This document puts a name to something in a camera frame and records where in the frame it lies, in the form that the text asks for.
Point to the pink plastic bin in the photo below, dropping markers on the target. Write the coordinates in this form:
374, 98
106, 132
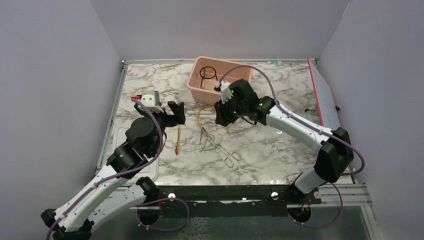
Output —
207, 95

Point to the metal crucible tongs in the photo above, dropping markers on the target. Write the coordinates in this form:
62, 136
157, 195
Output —
230, 157

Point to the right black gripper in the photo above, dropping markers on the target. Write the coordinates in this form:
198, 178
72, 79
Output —
223, 117

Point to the pink framed whiteboard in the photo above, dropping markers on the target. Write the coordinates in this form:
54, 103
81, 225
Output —
327, 108

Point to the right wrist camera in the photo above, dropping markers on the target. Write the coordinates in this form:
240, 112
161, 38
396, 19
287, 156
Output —
224, 88

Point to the black wire tripod stand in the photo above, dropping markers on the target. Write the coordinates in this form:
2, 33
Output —
207, 73

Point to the black base frame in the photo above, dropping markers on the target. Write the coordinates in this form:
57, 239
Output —
205, 201

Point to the white plastic tray lid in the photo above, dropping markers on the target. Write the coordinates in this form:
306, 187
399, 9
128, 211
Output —
134, 145

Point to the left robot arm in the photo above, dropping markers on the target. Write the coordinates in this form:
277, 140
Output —
93, 205

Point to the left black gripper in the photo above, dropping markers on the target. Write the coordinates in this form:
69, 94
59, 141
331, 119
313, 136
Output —
179, 118

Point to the yellow rubber tube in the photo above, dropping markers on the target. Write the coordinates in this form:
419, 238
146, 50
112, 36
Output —
207, 109

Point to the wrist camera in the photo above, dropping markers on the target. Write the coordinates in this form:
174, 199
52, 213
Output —
224, 88
150, 99

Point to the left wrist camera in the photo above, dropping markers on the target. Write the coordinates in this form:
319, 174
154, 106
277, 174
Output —
150, 99

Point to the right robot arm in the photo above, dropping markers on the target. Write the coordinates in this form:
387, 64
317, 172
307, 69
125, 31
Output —
331, 146

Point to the red yellow green spoon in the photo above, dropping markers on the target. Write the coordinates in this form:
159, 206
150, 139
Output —
177, 147

